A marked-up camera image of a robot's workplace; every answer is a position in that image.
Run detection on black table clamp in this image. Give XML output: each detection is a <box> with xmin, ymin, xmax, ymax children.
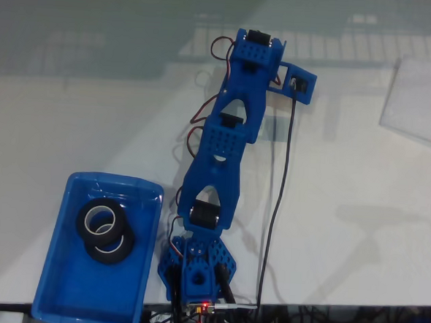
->
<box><xmin>212</xmin><ymin>263</ymin><xmax>240</xmax><ymax>303</ymax></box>
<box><xmin>167</xmin><ymin>265</ymin><xmax>187</xmax><ymax>323</ymax></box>

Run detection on black tape roll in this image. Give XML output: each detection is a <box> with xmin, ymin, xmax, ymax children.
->
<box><xmin>82</xmin><ymin>223</ymin><xmax>137</xmax><ymax>267</ymax></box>
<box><xmin>75</xmin><ymin>197</ymin><xmax>131</xmax><ymax>244</ymax></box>

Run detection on blue plastic bin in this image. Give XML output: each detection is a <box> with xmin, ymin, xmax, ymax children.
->
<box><xmin>31</xmin><ymin>167</ymin><xmax>167</xmax><ymax>323</ymax></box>

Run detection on red black servo wires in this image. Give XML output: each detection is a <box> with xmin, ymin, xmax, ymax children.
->
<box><xmin>171</xmin><ymin>34</ymin><xmax>242</xmax><ymax>164</ymax></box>

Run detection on blue camera mount with camera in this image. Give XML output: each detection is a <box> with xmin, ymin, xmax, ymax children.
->
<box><xmin>266</xmin><ymin>60</ymin><xmax>319</xmax><ymax>106</ymax></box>

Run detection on white foam sheet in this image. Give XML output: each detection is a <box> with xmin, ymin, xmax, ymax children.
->
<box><xmin>377</xmin><ymin>56</ymin><xmax>431</xmax><ymax>150</ymax></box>

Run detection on controller board with red light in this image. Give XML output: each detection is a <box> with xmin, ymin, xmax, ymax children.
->
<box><xmin>186</xmin><ymin>298</ymin><xmax>217</xmax><ymax>316</ymax></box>

